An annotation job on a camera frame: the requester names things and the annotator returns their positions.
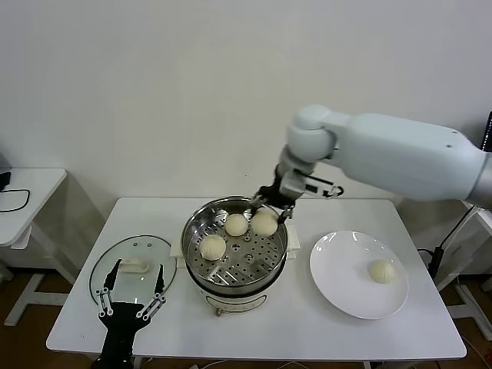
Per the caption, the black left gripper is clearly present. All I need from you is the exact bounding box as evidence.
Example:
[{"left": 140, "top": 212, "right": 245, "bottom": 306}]
[{"left": 95, "top": 259, "right": 167, "bottom": 364}]

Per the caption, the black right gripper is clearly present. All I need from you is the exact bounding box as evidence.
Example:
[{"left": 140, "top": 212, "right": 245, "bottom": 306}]
[{"left": 248, "top": 165, "right": 297, "bottom": 226}]

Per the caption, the white steamed baozi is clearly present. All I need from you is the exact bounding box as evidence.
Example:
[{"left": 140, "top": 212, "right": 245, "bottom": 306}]
[
  {"left": 198, "top": 234, "right": 227, "bottom": 261},
  {"left": 367, "top": 259, "right": 395, "bottom": 285},
  {"left": 224, "top": 214, "right": 249, "bottom": 236},
  {"left": 251, "top": 208, "right": 278, "bottom": 236}
]

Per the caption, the round glass lid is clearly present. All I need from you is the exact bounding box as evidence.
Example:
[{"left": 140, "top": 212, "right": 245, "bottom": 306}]
[{"left": 88, "top": 234, "right": 178, "bottom": 313}]

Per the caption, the steel steamer basket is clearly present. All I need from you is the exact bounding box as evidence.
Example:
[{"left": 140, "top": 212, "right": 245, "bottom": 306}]
[{"left": 171, "top": 195, "right": 301, "bottom": 294}]

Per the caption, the white round plate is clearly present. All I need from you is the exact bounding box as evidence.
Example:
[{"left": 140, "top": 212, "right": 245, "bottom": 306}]
[{"left": 309, "top": 230, "right": 409, "bottom": 321}]

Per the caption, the dark power adapter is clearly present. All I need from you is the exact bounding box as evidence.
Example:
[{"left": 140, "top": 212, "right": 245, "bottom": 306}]
[{"left": 430, "top": 248, "right": 444, "bottom": 280}]

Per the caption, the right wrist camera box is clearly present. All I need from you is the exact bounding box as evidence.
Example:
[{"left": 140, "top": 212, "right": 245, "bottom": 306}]
[{"left": 279, "top": 171, "right": 345, "bottom": 201}]

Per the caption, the white side table with cable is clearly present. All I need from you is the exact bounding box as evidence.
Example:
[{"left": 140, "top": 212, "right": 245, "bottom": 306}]
[{"left": 0, "top": 168, "right": 74, "bottom": 327}]

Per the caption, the black cable loop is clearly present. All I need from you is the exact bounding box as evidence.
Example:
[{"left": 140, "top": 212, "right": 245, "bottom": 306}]
[{"left": 0, "top": 188, "right": 31, "bottom": 213}]

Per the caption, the long black cable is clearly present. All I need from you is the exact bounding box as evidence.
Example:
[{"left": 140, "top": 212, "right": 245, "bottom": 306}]
[{"left": 437, "top": 205, "right": 481, "bottom": 251}]

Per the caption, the white cable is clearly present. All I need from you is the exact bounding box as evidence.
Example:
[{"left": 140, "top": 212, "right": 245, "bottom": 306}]
[{"left": 447, "top": 203, "right": 481, "bottom": 247}]

